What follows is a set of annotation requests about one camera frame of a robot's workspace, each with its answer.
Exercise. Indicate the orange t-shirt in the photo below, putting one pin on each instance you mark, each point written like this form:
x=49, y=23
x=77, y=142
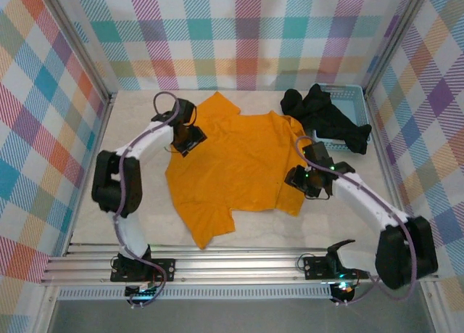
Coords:
x=235, y=166

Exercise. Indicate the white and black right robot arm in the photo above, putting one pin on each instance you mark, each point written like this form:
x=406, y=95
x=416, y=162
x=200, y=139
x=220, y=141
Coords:
x=362, y=199

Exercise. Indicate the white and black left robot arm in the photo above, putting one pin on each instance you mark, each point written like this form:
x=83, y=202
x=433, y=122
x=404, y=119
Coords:
x=125, y=235

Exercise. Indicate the black t-shirt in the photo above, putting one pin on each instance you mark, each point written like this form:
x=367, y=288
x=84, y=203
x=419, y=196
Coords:
x=326, y=115

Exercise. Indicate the light blue plastic basket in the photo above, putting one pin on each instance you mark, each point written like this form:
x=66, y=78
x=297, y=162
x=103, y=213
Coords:
x=348, y=97

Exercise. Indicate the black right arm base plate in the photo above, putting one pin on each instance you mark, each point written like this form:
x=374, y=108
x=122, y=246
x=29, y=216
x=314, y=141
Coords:
x=315, y=267

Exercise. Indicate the aluminium mounting rail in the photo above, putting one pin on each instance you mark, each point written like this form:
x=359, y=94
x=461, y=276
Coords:
x=235, y=264

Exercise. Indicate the aluminium frame post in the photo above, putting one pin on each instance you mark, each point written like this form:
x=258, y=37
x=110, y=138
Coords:
x=79, y=46
x=395, y=35

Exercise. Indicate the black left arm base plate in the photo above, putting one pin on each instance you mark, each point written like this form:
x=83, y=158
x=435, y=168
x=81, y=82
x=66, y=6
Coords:
x=163, y=269

